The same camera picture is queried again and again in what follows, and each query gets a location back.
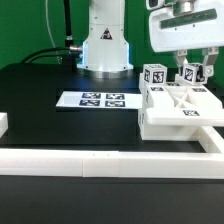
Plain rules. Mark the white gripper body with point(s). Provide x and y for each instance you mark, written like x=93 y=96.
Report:
x=202 y=28

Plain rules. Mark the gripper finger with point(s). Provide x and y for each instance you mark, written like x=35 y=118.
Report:
x=180 y=57
x=210 y=56

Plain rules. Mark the white chair back frame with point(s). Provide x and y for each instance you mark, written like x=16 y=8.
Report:
x=180 y=104

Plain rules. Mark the white chair seat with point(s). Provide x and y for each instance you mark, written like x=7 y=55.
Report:
x=165 y=133

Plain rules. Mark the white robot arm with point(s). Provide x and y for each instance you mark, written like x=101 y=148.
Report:
x=105 y=49

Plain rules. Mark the white sheet with markers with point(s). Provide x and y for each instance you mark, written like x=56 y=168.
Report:
x=73 y=99

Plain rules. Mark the white U-shaped obstacle fence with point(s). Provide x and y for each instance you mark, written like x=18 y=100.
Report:
x=33 y=162

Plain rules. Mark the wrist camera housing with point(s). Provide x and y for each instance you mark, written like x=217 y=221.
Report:
x=157 y=4

